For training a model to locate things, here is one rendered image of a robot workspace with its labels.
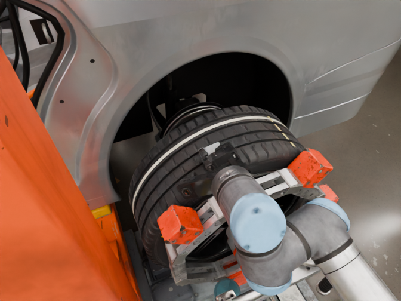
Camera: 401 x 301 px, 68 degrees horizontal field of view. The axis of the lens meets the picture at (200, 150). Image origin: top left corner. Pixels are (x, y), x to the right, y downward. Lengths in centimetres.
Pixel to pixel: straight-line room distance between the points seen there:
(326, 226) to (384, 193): 187
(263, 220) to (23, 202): 34
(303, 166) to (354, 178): 161
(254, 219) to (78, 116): 64
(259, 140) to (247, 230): 42
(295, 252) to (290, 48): 71
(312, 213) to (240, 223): 20
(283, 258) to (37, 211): 42
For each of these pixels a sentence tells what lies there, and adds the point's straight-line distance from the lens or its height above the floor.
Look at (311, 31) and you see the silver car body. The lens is 112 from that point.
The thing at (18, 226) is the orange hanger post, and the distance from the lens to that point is 35.
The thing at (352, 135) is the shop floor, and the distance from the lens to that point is 280.
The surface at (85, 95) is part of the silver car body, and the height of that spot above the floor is 126.
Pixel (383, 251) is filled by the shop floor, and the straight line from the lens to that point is 225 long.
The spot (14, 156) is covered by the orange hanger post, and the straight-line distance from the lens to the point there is 29.
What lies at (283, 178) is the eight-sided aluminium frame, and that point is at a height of 112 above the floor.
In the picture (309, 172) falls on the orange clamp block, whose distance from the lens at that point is 89.
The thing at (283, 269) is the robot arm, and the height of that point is 124.
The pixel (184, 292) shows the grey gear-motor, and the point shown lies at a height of 40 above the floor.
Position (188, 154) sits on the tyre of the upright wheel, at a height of 115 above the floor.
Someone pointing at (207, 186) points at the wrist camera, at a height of 124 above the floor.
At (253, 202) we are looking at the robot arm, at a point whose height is 137.
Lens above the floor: 180
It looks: 49 degrees down
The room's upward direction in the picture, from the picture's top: straight up
